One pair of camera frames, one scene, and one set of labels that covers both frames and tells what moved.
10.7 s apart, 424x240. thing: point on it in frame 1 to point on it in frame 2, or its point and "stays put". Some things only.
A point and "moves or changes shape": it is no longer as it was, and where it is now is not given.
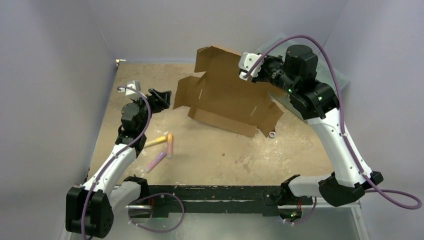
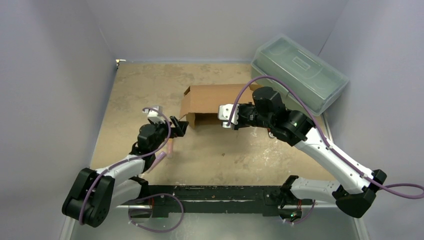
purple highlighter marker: (160, 156) stays put
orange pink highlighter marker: (170, 146) stays put
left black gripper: (158, 105) to (179, 130)
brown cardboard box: (219, 95) moves or changes shape
